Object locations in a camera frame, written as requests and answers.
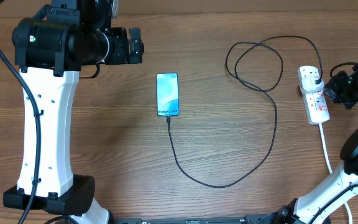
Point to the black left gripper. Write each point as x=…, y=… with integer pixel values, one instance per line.
x=137, y=47

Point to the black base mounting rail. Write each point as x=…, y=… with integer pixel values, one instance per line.
x=248, y=219

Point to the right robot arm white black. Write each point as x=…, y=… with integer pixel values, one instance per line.
x=342, y=183

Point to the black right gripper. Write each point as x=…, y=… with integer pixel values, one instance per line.
x=332, y=89

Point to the white power strip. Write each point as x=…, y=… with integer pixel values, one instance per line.
x=315, y=103

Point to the white charger plug adapter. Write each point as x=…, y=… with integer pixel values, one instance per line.
x=311, y=84

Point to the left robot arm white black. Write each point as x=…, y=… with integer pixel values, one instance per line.
x=51, y=48

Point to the blue Galaxy smartphone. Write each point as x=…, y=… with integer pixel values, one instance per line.
x=167, y=94

